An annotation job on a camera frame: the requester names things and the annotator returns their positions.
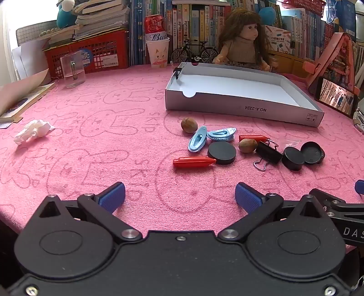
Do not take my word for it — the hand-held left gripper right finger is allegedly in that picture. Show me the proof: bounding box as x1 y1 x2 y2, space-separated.
217 182 328 243

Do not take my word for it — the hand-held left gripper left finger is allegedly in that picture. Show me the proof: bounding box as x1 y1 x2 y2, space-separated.
38 182 143 243

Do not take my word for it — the large black binder clip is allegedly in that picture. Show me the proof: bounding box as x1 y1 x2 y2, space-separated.
254 140 283 172

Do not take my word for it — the tall black cap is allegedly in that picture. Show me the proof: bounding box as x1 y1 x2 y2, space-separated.
300 141 325 165

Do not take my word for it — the black disc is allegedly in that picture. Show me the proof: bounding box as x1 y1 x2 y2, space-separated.
207 141 237 165

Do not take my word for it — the brown walnut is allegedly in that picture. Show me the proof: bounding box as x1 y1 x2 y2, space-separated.
181 118 198 133
238 138 258 153

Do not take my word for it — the blue hair clip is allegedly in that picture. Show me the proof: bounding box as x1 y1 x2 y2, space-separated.
207 128 237 142
188 126 207 153

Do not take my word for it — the white cardboard box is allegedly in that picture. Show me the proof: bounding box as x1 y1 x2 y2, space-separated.
165 62 325 126

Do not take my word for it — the pink bunny print cloth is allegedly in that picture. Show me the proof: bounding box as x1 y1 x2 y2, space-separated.
0 61 364 237

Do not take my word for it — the smartphone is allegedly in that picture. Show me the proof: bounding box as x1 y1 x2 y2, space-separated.
315 77 359 117

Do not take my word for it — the crumpled white tissue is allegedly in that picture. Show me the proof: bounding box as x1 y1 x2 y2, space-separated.
14 120 56 145

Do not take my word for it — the pink triangular stand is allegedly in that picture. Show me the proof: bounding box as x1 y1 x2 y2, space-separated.
303 32 356 100

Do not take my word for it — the clear drinking glass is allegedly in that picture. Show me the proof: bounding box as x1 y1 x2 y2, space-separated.
60 53 86 89

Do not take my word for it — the open book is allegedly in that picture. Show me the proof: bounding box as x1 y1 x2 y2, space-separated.
0 68 57 124

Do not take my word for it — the wooden drawer cabinet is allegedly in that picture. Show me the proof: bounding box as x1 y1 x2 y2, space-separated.
269 51 316 76

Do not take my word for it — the red plastic crate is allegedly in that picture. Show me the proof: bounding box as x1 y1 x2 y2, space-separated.
43 28 130 79

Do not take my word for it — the black toy bicycle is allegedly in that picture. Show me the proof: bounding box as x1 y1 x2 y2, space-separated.
172 39 219 64

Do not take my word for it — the white paper cup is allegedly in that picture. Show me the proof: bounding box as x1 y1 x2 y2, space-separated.
146 37 170 68

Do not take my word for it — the brown-haired doll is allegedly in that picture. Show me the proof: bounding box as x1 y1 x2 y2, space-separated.
212 8 278 71

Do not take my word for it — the white paper sheet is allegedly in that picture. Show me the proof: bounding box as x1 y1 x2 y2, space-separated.
11 40 50 82

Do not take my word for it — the colourful printed box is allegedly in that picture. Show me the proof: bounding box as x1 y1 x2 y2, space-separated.
264 25 292 53

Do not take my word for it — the red beer can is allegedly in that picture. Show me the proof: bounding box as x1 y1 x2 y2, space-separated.
144 14 167 42

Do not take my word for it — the blue carton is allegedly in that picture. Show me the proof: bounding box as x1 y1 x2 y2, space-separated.
326 0 346 23

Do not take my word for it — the stack of books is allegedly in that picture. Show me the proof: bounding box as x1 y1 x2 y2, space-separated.
40 0 131 43

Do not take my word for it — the white grid board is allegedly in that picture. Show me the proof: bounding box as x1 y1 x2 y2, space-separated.
15 20 59 47

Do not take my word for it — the row of upright books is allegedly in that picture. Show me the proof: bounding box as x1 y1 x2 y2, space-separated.
129 0 364 64

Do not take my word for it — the blue round plush ball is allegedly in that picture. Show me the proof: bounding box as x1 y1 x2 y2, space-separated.
258 6 278 26

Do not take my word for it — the teal plush toy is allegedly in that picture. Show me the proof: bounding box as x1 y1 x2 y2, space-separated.
57 0 77 29

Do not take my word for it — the red plastic basket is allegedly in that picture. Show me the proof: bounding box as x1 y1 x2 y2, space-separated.
280 0 326 15

